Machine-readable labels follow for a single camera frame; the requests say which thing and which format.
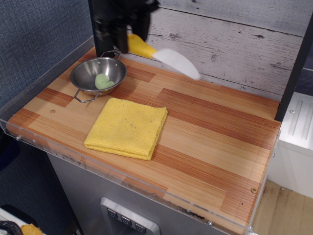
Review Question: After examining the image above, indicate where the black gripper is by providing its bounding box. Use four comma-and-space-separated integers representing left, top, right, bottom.
107, 0, 159, 53

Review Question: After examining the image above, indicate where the yellow handled white toy knife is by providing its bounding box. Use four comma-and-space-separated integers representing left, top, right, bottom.
127, 34, 201, 80

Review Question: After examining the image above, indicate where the steel colander bowl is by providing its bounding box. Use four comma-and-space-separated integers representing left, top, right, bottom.
70, 50, 127, 103

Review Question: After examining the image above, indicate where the green toy vegetable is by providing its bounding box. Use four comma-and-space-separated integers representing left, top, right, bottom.
95, 73, 114, 90

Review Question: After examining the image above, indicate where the folded yellow cloth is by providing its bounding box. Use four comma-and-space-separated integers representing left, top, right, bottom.
84, 98, 168, 161

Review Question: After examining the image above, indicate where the stainless steel toy cabinet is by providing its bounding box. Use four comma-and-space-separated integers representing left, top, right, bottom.
47, 153, 228, 235

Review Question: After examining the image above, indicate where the silver button control panel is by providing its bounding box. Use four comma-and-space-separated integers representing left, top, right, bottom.
100, 197, 160, 235

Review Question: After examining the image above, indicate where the white ribbed shelf unit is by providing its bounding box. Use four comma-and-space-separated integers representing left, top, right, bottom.
268, 92, 313, 198

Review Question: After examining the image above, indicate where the yellow object at bottom left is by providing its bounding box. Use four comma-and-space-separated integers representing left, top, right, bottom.
21, 224, 44, 235

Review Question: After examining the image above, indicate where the clear acrylic guard rail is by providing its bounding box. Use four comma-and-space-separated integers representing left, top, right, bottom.
1, 117, 280, 235

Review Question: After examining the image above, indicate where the right black frame post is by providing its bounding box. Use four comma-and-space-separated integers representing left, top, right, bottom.
275, 16, 313, 122

